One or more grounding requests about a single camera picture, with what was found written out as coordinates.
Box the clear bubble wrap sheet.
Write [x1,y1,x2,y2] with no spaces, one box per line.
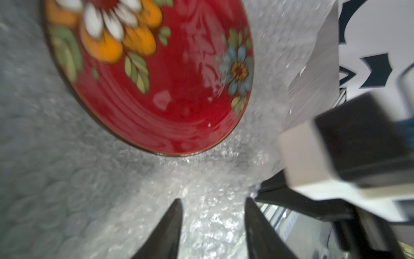
[1,1,334,259]

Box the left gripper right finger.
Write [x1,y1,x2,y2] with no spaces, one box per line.
[244,197,296,259]

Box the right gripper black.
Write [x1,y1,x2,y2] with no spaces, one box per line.
[255,171,404,259]

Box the red floral dinner plate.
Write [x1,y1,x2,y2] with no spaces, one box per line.
[40,1,254,156]

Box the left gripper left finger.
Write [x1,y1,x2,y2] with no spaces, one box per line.
[132,199,183,259]

